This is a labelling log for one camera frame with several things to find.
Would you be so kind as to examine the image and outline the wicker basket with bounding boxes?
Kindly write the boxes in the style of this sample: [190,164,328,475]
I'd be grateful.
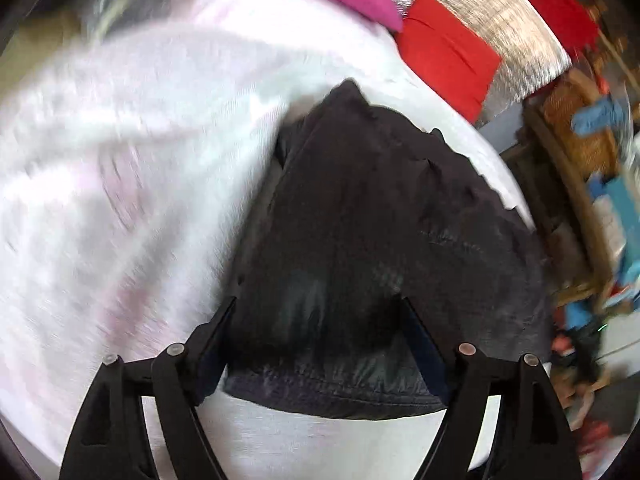
[542,80,626,181]

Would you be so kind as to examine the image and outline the wooden shelf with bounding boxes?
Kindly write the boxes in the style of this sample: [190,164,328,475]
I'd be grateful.
[515,72,631,306]

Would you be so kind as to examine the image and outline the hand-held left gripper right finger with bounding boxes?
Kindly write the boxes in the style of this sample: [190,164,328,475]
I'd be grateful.
[401,297,583,480]

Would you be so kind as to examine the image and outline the silver foil insulation sheet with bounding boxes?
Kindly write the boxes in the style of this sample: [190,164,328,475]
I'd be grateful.
[360,0,573,128]

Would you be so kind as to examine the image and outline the beige bed sheet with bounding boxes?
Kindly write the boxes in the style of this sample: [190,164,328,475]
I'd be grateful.
[0,20,86,91]

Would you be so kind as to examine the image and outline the white textured bed blanket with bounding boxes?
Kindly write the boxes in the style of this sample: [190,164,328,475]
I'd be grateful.
[0,0,538,480]

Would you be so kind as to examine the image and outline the blue cloth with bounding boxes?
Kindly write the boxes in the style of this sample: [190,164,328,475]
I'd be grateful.
[571,97,632,137]

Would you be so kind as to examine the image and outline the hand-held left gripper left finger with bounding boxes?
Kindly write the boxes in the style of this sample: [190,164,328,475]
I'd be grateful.
[59,296,238,480]

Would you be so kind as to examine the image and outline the red pillow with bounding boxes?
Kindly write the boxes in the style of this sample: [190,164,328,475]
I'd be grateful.
[395,0,503,122]

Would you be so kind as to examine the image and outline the black quilted jacket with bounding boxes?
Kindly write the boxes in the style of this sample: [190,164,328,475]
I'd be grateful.
[222,77,555,421]

